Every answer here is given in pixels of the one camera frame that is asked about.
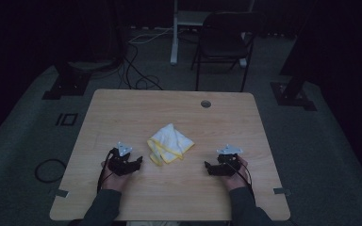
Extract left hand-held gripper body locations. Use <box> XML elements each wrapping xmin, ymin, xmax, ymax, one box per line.
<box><xmin>107</xmin><ymin>141</ymin><xmax>137</xmax><ymax>176</ymax></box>

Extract grey round base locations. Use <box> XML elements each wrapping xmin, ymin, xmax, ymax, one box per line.
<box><xmin>67</xmin><ymin>59</ymin><xmax>118</xmax><ymax>72</ymax></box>

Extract black folding chair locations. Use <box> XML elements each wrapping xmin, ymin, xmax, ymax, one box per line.
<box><xmin>190</xmin><ymin>11</ymin><xmax>267</xmax><ymax>92</ymax></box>

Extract person's right hand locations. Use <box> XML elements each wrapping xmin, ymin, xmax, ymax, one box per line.
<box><xmin>222</xmin><ymin>155</ymin><xmax>250</xmax><ymax>192</ymax></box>

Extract white floor cable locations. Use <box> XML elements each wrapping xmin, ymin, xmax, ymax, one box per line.
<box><xmin>127</xmin><ymin>27</ymin><xmax>174</xmax><ymax>45</ymax></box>

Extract white cloth with yellow edge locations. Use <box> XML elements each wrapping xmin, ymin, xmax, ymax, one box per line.
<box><xmin>146</xmin><ymin>122</ymin><xmax>195</xmax><ymax>167</ymax></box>

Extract black stand base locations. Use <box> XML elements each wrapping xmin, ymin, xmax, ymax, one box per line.
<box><xmin>41</xmin><ymin>62</ymin><xmax>92</xmax><ymax>101</ymax></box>
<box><xmin>270</xmin><ymin>56</ymin><xmax>318</xmax><ymax>111</ymax></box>

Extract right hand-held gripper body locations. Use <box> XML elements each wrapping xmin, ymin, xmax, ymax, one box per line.
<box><xmin>216</xmin><ymin>144</ymin><xmax>243</xmax><ymax>176</ymax></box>

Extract black tangled floor cables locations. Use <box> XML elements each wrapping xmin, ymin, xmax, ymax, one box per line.
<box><xmin>119</xmin><ymin>41</ymin><xmax>164</xmax><ymax>91</ymax></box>

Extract black coiled floor cable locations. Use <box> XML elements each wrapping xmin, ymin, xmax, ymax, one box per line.
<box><xmin>34</xmin><ymin>158</ymin><xmax>68</xmax><ymax>184</ymax></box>

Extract right hand-held gripper cable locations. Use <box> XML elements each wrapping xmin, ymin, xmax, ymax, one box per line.
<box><xmin>232</xmin><ymin>158</ymin><xmax>256</xmax><ymax>202</ymax></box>

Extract person's left hand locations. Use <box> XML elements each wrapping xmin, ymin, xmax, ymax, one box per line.
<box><xmin>101</xmin><ymin>162</ymin><xmax>133</xmax><ymax>192</ymax></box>

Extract white metal desk frame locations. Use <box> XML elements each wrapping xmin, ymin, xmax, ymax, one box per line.
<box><xmin>170</xmin><ymin>0</ymin><xmax>255</xmax><ymax>69</ymax></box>

